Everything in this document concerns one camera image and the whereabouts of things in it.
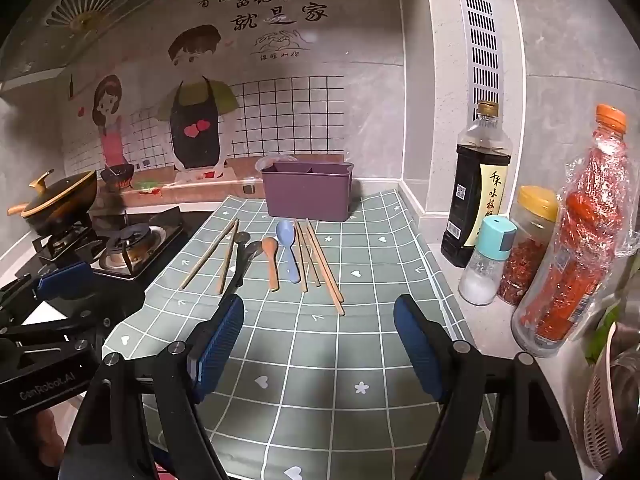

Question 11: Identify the grey range hood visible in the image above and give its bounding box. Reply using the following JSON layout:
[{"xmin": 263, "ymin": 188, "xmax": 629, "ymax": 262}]
[{"xmin": 0, "ymin": 0, "xmax": 168, "ymax": 92}]

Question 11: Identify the dark soy sauce bottle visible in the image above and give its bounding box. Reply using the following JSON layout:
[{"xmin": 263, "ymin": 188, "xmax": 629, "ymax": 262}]
[{"xmin": 441, "ymin": 101, "xmax": 514, "ymax": 267}]

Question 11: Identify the cartoon couple wall sticker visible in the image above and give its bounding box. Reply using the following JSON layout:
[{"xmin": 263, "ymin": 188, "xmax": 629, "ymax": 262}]
[{"xmin": 55, "ymin": 0, "xmax": 351, "ymax": 207}]

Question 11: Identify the blue plastic spoon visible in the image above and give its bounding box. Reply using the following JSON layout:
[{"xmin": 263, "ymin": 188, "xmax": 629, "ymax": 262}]
[{"xmin": 276, "ymin": 219, "xmax": 302, "ymax": 285}]

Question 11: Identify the purple plastic utensil holder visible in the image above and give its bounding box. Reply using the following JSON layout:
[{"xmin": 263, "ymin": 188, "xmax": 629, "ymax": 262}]
[{"xmin": 261, "ymin": 160, "xmax": 354, "ymax": 224}]

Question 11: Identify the wooden spoon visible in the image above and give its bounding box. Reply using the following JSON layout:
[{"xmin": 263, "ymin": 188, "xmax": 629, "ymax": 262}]
[{"xmin": 262, "ymin": 236, "xmax": 280, "ymax": 291}]

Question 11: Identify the chili flake jar yellow lid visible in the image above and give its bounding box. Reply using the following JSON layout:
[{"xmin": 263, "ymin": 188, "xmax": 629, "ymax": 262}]
[{"xmin": 497, "ymin": 185, "xmax": 560, "ymax": 307}]

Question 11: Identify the gas stove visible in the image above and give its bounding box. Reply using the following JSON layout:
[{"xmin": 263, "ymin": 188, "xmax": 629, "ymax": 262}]
[{"xmin": 0, "ymin": 205, "xmax": 188, "ymax": 303}]

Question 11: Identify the green checked tablecloth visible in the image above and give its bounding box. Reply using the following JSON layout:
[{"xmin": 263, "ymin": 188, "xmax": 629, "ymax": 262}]
[{"xmin": 102, "ymin": 192, "xmax": 501, "ymax": 480}]

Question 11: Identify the black wok with lid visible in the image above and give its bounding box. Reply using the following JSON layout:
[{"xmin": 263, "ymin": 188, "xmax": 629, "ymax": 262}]
[{"xmin": 7, "ymin": 169, "xmax": 99, "ymax": 234}]

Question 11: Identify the clear plastic container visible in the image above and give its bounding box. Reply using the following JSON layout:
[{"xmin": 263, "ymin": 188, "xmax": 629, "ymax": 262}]
[{"xmin": 255, "ymin": 155, "xmax": 301, "ymax": 177}]

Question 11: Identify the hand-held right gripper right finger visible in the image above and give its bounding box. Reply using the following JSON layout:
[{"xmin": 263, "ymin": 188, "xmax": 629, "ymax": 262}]
[{"xmin": 393, "ymin": 294, "xmax": 586, "ymax": 480}]

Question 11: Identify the salt shaker with teal cap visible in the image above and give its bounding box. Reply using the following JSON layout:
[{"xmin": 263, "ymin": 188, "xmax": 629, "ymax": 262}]
[{"xmin": 458, "ymin": 216, "xmax": 517, "ymax": 306}]

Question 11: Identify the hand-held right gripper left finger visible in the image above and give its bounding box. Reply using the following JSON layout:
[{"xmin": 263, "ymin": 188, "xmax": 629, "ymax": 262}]
[{"xmin": 60, "ymin": 294, "xmax": 247, "ymax": 480}]

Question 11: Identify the white vent grille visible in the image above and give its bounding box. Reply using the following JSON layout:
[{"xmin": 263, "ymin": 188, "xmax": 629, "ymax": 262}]
[{"xmin": 457, "ymin": 0, "xmax": 504, "ymax": 107}]

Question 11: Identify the plastic bottle with orange cap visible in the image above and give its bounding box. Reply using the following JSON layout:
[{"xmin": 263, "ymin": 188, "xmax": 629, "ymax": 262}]
[{"xmin": 511, "ymin": 104, "xmax": 633, "ymax": 359}]

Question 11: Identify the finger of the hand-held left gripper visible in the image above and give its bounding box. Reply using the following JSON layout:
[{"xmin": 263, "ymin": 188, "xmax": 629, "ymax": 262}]
[
  {"xmin": 0, "ymin": 261, "xmax": 96, "ymax": 311},
  {"xmin": 50, "ymin": 280, "xmax": 147, "ymax": 333}
]

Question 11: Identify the person's left hand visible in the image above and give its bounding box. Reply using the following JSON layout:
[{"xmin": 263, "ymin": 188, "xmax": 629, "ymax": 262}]
[{"xmin": 37, "ymin": 407, "xmax": 68, "ymax": 468}]

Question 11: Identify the pink plastic colander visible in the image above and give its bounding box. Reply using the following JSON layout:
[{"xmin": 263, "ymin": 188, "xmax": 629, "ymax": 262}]
[{"xmin": 570, "ymin": 320, "xmax": 640, "ymax": 477}]

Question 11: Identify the green vegetable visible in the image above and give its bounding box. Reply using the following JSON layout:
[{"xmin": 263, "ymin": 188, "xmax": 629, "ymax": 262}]
[{"xmin": 585, "ymin": 305, "xmax": 622, "ymax": 362}]

